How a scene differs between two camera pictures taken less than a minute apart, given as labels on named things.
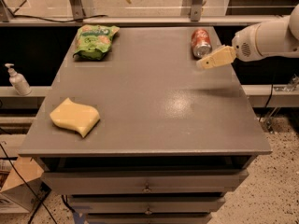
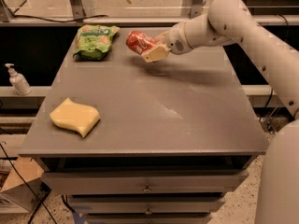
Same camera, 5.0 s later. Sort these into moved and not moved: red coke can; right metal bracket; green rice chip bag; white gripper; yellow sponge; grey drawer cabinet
Moved: white gripper; red coke can
Not moved: green rice chip bag; right metal bracket; yellow sponge; grey drawer cabinet
